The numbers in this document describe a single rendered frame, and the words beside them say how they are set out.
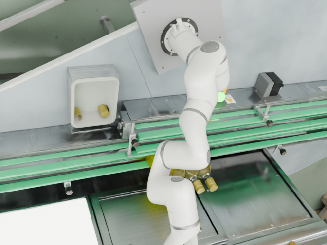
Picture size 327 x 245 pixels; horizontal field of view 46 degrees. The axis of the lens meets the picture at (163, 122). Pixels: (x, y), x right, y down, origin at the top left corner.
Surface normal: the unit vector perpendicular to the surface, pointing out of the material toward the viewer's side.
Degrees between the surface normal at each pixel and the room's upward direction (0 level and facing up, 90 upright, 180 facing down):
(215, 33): 3
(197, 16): 3
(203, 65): 85
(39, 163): 90
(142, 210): 90
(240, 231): 90
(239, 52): 0
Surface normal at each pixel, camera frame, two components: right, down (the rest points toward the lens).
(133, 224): 0.17, -0.75
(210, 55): -0.11, -0.62
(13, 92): 0.36, 0.65
